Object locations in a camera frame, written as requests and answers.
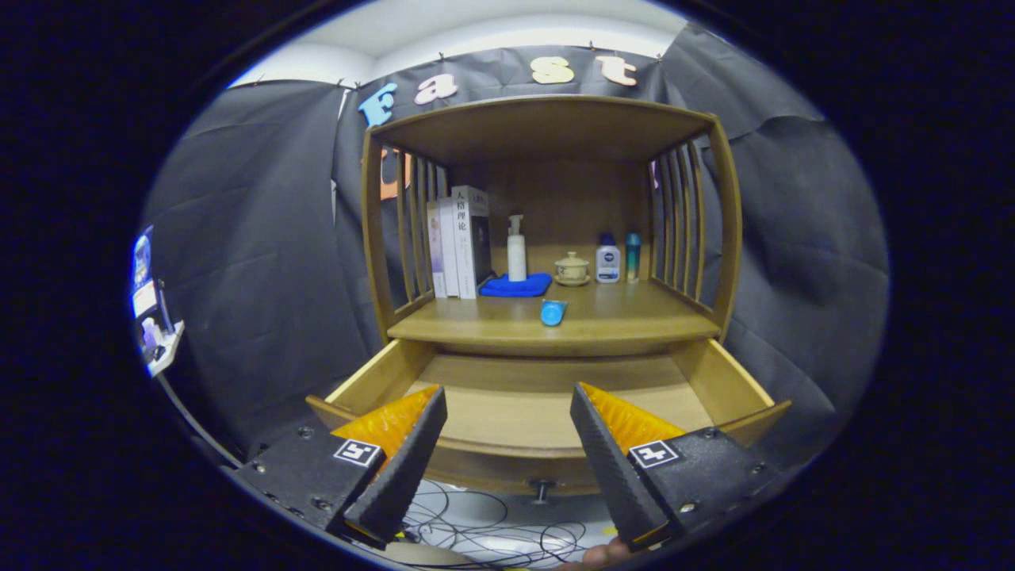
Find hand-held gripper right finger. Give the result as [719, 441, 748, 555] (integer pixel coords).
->
[569, 381, 786, 552]

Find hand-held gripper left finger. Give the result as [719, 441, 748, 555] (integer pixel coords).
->
[236, 385, 449, 548]

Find wooden drawer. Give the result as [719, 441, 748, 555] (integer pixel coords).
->
[305, 339, 792, 504]

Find wooden countertop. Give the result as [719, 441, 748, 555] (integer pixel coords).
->
[387, 278, 722, 358]

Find wooden cabinet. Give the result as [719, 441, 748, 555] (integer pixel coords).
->
[361, 95, 744, 358]

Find beige lidded teacup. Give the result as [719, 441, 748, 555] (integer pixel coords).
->
[553, 251, 592, 287]

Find white lotion bottle blue cap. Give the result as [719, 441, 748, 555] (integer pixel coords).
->
[596, 232, 621, 284]

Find blue folded cloth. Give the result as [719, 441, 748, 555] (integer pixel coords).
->
[479, 273, 553, 298]

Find pale purple book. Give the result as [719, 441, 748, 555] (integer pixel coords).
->
[427, 201, 447, 299]

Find white pump bottle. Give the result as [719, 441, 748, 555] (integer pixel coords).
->
[507, 214, 527, 282]

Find white book with dark cover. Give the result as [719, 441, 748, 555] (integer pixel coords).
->
[452, 185, 492, 300]

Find black backdrop cloth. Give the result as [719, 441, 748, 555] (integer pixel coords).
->
[143, 24, 891, 477]

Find black floor cables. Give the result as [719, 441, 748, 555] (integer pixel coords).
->
[396, 480, 619, 568]

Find white wall shelf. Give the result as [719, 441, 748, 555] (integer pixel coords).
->
[143, 317, 186, 377]

